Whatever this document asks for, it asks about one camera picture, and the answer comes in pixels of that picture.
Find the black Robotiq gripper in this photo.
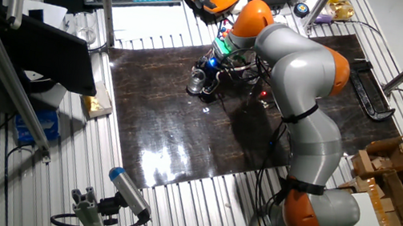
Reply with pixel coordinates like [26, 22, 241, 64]
[187, 51, 228, 103]

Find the small clear glass jar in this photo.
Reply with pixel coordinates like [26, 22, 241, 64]
[186, 66, 208, 97]

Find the dark marble pattern mat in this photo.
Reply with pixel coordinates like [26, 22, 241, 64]
[87, 0, 403, 226]

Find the small circuit board red light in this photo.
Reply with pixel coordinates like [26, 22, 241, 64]
[257, 89, 273, 108]

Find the white paper sheet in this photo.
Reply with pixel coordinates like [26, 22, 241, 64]
[107, 0, 203, 54]

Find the tan box gold foil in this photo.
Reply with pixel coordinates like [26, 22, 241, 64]
[79, 78, 118, 122]

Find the small round black puck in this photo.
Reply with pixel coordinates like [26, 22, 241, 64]
[292, 1, 312, 19]

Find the clear glass tumbler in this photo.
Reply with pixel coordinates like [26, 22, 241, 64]
[70, 10, 101, 46]

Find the purple tube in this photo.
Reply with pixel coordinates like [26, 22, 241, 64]
[312, 12, 335, 26]

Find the shiny gold ornament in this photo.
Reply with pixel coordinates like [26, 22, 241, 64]
[326, 0, 357, 24]

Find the black monitor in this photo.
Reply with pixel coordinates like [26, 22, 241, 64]
[0, 0, 110, 98]

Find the white paper stack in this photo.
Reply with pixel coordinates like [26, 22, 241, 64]
[18, 0, 69, 31]

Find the blue tissue pack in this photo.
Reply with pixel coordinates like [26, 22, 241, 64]
[10, 103, 64, 150]

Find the short aluminium profile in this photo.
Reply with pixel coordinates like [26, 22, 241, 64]
[65, 184, 121, 226]

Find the long cardboard box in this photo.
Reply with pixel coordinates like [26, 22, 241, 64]
[333, 163, 403, 226]

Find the grey wrist camera green mount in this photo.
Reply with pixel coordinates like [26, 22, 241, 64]
[210, 35, 240, 62]

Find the silver camera blue cap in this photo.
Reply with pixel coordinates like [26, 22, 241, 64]
[102, 165, 159, 223]

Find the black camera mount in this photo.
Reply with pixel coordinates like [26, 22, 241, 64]
[94, 189, 124, 226]

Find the silver depth camera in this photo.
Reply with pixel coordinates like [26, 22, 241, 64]
[3, 0, 26, 30]

